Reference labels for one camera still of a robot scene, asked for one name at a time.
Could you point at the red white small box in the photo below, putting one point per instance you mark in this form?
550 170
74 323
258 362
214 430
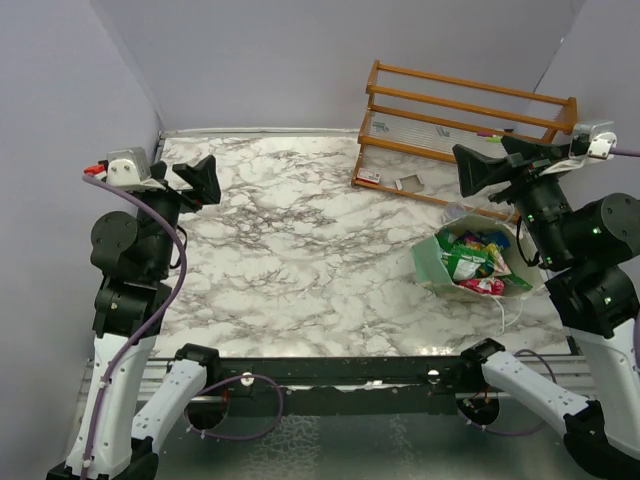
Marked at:
368 176

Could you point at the green white paper bag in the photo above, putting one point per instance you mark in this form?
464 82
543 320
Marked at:
521 283

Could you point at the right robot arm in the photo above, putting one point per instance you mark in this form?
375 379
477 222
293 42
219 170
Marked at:
595 299

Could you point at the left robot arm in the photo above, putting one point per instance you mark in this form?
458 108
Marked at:
144 265

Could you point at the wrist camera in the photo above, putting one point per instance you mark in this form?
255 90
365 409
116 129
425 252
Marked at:
125 168
592 139

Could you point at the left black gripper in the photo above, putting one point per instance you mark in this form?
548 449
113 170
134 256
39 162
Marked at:
202 177

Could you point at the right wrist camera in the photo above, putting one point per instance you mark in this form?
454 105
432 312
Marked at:
592 139

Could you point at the markers on shelf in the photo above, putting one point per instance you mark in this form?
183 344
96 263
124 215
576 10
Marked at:
490 137

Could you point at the green snack packet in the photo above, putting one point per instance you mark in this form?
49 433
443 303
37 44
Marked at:
470 255

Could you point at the wooden shelf rack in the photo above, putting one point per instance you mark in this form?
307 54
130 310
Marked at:
414 118

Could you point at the red snack packet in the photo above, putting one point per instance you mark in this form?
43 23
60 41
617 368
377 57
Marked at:
492 286

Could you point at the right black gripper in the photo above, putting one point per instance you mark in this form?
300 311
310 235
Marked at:
475 170

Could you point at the open white small box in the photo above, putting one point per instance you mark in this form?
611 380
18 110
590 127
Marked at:
411 183

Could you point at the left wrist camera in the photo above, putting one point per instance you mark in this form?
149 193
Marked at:
125 168

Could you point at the clear plastic cup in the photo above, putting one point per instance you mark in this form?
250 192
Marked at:
452 212

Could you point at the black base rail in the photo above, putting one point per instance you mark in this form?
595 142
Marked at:
336 386

